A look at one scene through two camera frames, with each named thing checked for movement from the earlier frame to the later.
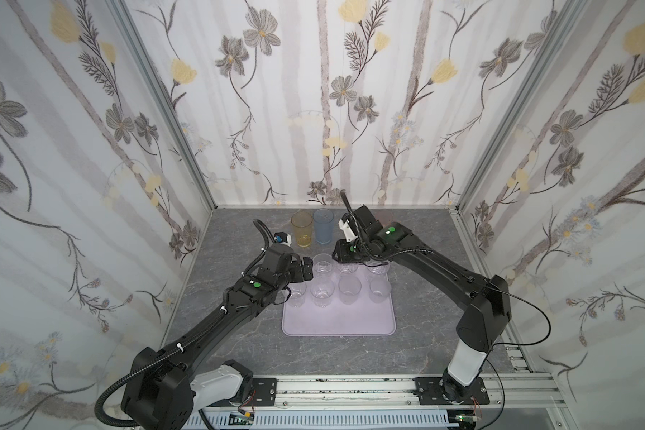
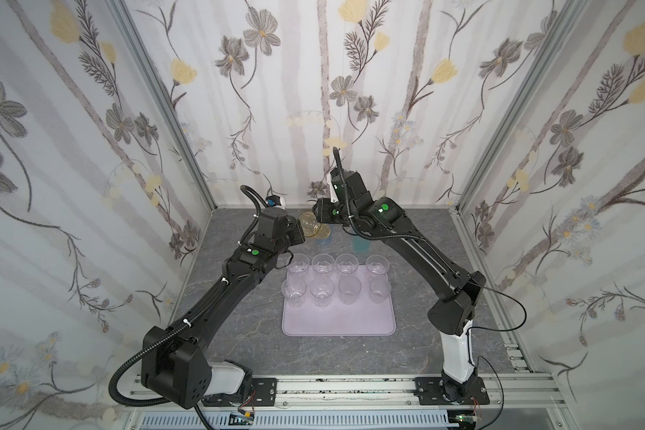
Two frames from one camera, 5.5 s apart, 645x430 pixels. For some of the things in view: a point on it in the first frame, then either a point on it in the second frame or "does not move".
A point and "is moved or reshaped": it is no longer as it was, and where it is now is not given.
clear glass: x=297 y=291 does not move
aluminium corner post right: x=569 y=17 does not move
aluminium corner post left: x=165 y=98 does not move
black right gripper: x=339 y=251 to x=322 y=210
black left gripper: x=305 y=270 to x=292 y=231
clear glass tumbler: x=322 y=290 does not move
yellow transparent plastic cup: x=302 y=224 is moved or reshaped
